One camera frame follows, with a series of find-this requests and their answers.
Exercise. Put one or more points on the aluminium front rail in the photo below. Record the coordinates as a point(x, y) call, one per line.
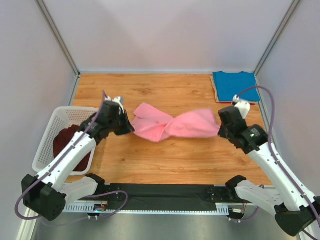
point(118, 199)

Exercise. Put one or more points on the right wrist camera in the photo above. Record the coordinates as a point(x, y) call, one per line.
point(242, 105)

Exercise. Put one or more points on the left aluminium frame post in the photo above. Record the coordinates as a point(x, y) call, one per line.
point(57, 35)

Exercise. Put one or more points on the pink t shirt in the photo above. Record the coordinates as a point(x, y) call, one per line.
point(154, 125)

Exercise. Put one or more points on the blue folded t shirt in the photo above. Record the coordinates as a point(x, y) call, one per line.
point(230, 84)

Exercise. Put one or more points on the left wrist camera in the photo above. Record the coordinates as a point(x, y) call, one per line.
point(119, 100)

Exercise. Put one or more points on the right aluminium frame post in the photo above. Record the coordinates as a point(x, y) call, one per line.
point(277, 34)

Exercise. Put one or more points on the white plastic laundry basket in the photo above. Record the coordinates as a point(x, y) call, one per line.
point(62, 118)

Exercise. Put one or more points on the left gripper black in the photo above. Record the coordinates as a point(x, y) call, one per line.
point(122, 123)

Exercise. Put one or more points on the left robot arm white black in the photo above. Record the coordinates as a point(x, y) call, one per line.
point(47, 193)

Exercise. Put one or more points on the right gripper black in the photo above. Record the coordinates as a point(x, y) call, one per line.
point(225, 128)

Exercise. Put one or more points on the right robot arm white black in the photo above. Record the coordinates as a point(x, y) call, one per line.
point(291, 203)

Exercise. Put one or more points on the aluminium frame post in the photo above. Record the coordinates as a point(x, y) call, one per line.
point(57, 35)
point(277, 34)

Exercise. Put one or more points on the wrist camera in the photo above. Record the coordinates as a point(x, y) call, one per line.
point(119, 100)
point(242, 105)

